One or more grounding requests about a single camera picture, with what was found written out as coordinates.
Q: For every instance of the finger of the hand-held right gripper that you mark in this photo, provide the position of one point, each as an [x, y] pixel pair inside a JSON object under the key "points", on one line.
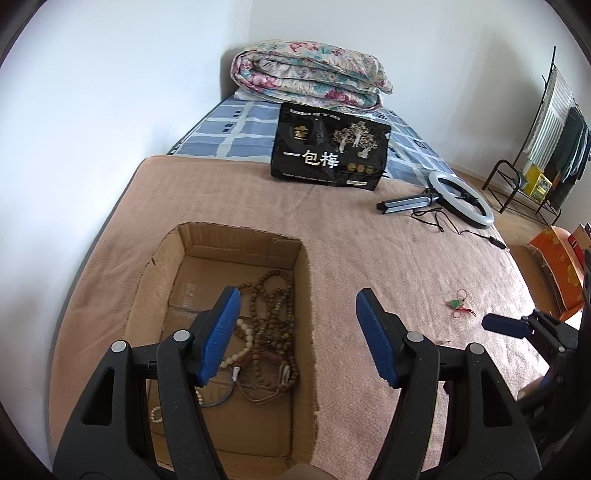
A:
{"points": [[505, 325]]}

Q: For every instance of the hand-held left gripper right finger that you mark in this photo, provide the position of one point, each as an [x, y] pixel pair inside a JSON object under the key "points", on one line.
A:
{"points": [[376, 337]]}

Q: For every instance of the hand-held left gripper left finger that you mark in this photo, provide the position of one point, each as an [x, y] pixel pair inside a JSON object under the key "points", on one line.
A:
{"points": [[219, 337]]}

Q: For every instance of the dark thin bangle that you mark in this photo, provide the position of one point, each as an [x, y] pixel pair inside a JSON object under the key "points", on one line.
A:
{"points": [[221, 403]]}

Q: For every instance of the cardboard box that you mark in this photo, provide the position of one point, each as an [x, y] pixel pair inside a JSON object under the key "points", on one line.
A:
{"points": [[277, 438]]}

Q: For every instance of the orange cloth covered box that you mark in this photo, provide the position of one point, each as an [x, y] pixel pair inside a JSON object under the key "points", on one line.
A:
{"points": [[561, 267]]}

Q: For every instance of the pink blanket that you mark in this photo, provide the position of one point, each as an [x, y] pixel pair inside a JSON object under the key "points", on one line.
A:
{"points": [[369, 240]]}

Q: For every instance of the red flat box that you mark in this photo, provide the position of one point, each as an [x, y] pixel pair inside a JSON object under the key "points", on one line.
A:
{"points": [[579, 237]]}

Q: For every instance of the black metal clothes rack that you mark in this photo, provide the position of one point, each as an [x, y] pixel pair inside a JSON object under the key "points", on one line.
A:
{"points": [[503, 184]]}

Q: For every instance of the yellow crate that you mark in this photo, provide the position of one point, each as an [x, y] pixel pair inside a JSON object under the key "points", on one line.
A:
{"points": [[538, 182]]}

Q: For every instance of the dark hanging clothes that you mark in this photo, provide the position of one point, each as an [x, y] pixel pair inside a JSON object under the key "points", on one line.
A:
{"points": [[570, 157]]}

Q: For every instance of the black printed bag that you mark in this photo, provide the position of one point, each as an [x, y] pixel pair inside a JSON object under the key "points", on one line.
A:
{"points": [[330, 147]]}

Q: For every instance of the blue checked bedsheet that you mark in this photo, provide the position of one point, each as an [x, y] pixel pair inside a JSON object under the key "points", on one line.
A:
{"points": [[231, 134]]}

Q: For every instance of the striped hanging cloth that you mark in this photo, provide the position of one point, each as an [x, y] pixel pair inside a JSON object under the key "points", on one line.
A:
{"points": [[549, 120]]}

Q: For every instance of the white pillow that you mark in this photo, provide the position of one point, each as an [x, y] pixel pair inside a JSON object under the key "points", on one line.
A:
{"points": [[242, 94]]}

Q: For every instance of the folded floral quilt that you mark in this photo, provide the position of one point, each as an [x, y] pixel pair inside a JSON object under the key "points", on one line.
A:
{"points": [[314, 69]]}

